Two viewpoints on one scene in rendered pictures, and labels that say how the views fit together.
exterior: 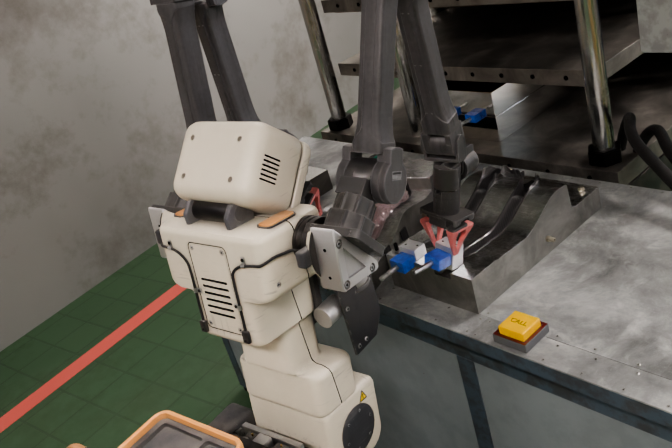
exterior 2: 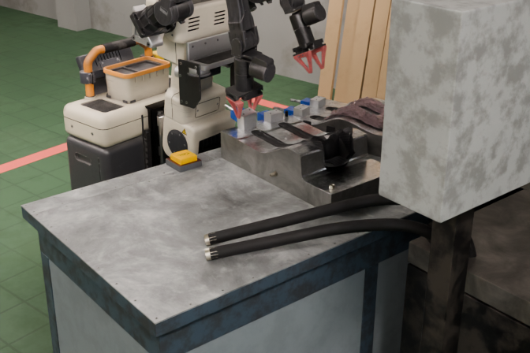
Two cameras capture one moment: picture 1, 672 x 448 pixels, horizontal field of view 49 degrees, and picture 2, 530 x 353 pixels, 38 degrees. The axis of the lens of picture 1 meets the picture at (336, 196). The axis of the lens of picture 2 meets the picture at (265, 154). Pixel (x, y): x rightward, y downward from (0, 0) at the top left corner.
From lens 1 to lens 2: 278 cm
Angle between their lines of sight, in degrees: 78
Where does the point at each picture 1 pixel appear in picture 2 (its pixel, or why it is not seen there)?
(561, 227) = (289, 181)
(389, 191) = (157, 13)
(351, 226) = (141, 13)
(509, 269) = (244, 157)
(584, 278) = (228, 191)
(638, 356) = (128, 190)
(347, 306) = (181, 74)
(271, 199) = not seen: outside the picture
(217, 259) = not seen: hidden behind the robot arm
